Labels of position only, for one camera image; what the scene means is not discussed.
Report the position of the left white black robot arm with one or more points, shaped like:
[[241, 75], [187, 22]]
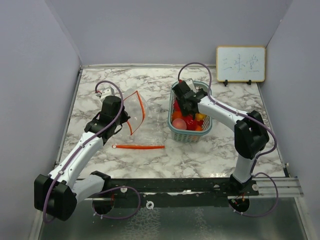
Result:
[[58, 193]]

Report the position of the white whiteboard wooden frame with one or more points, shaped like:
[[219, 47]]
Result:
[[240, 64]]

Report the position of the yellow bell pepper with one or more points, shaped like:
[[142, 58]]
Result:
[[199, 118]]

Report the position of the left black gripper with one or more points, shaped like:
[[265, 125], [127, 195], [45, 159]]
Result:
[[125, 117]]

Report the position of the red apple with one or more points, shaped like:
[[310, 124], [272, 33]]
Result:
[[176, 106]]

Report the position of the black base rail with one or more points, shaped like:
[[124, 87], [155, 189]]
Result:
[[129, 193]]

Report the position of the clear orange zip bag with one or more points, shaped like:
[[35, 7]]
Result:
[[138, 141], [137, 108]]

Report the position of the aluminium frame rail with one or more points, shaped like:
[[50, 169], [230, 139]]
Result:
[[267, 187]]

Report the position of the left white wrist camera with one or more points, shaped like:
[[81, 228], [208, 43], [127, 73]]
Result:
[[109, 91]]

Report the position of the pink peach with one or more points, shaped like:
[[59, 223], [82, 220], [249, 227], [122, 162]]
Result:
[[179, 124]]

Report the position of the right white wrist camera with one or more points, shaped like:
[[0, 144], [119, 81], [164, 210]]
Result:
[[190, 84]]

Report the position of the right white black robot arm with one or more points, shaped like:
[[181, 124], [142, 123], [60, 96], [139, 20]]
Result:
[[250, 134]]

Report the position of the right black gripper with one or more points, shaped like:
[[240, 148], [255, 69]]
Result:
[[185, 113]]

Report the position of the teal white plastic basket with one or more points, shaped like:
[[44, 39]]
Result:
[[186, 136]]

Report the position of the red bell pepper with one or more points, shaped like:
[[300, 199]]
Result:
[[192, 124]]

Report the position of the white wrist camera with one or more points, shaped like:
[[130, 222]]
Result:
[[190, 84], [109, 91]]

